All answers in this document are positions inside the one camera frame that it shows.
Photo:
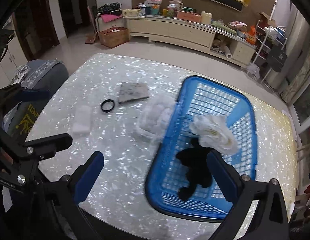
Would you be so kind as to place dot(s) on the white cloth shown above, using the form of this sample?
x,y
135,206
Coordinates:
x,y
212,132

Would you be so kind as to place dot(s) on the orange plastic bag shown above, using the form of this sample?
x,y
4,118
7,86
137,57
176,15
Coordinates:
x,y
251,35

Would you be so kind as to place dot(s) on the brown cardboard box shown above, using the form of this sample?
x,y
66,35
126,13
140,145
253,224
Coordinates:
x,y
114,36

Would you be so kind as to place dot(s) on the white paper roll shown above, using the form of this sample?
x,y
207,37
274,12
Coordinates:
x,y
227,52

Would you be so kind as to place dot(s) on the cream plastic jug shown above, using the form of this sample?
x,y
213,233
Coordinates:
x,y
206,18

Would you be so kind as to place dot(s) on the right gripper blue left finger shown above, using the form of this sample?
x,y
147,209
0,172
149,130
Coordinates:
x,y
77,186

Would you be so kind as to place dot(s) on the white fluffy woven pouch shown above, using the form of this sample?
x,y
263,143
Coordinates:
x,y
155,117

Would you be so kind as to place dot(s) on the black hanging bag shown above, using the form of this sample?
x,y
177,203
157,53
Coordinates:
x,y
276,58

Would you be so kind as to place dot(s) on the cream long tv cabinet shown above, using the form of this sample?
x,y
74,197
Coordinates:
x,y
196,36

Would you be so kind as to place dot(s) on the white rectangular sponge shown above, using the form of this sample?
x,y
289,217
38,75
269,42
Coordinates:
x,y
82,120

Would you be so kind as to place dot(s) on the red white carton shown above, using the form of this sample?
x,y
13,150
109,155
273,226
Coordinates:
x,y
152,6

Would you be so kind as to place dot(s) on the pink box on cabinet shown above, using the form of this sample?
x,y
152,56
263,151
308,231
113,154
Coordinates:
x,y
189,16

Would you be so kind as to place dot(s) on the grey square cloth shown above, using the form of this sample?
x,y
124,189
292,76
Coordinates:
x,y
132,91

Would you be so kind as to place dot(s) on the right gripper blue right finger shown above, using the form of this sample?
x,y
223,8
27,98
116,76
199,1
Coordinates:
x,y
230,182

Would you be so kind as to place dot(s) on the blue plastic laundry basket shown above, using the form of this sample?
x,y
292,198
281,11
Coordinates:
x,y
177,184

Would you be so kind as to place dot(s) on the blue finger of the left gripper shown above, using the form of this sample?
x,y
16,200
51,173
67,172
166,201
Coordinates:
x,y
49,146
29,95

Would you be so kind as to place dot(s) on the white wire shelf rack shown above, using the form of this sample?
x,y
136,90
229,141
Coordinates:
x,y
267,35

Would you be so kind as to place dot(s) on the pink folded cloth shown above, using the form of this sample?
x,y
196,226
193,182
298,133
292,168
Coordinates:
x,y
106,18

